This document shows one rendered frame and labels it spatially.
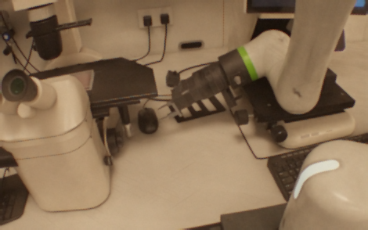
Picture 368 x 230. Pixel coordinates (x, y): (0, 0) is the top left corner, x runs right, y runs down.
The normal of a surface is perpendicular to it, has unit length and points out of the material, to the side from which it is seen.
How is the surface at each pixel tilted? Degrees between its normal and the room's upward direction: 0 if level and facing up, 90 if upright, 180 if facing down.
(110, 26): 90
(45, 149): 90
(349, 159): 4
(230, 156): 0
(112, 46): 90
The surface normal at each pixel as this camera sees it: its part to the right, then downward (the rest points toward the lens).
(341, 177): -0.24, -0.71
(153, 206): -0.04, -0.80
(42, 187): 0.18, 0.59
